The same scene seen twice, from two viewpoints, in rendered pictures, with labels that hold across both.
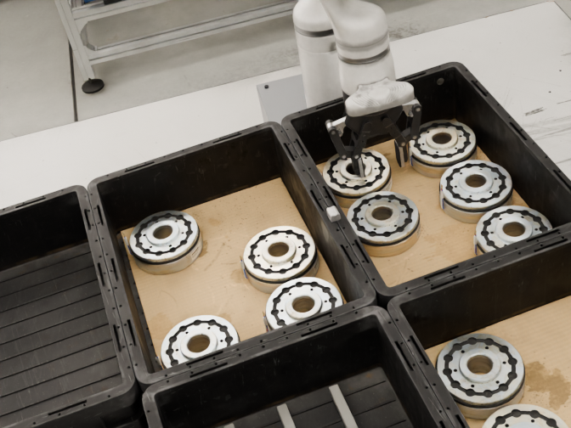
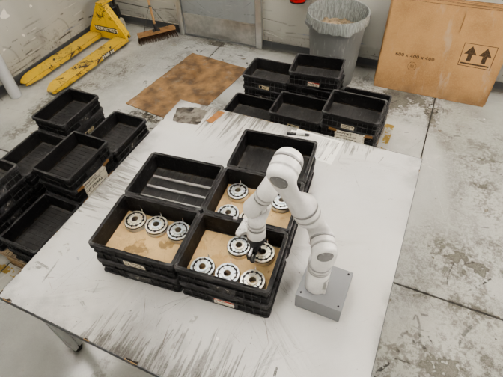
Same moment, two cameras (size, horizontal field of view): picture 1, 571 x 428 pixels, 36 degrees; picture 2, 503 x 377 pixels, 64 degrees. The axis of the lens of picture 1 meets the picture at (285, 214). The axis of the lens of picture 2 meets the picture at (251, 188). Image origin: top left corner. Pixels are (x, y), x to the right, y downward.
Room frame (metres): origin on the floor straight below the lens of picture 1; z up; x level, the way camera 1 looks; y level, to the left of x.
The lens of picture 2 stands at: (1.47, -0.96, 2.31)
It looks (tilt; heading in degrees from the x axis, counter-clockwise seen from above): 47 degrees down; 121
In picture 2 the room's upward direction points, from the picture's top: 3 degrees counter-clockwise
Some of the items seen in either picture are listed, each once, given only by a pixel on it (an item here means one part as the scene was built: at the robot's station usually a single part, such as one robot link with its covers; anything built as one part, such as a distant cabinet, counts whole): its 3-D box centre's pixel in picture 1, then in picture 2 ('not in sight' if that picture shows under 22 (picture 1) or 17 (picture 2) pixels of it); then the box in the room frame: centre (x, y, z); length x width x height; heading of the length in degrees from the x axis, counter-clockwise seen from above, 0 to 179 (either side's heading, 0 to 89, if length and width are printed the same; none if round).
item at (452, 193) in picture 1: (475, 184); (227, 273); (0.93, -0.28, 0.86); 0.10 x 0.10 x 0.01
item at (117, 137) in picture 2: not in sight; (120, 147); (-0.55, 0.54, 0.31); 0.40 x 0.30 x 0.34; 95
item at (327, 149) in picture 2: not in sight; (312, 145); (0.87, 0.78, 0.70); 0.33 x 0.23 x 0.01; 5
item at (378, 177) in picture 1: (356, 171); (262, 252); (1.01, -0.12, 0.86); 0.10 x 0.10 x 0.01
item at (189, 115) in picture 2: not in sight; (188, 114); (0.03, 0.70, 0.71); 0.22 x 0.19 x 0.01; 5
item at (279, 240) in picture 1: (279, 250); not in sight; (0.87, 0.02, 0.86); 0.05 x 0.05 x 0.01
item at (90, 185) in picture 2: not in sight; (97, 182); (-0.37, 0.14, 0.41); 0.31 x 0.02 x 0.16; 94
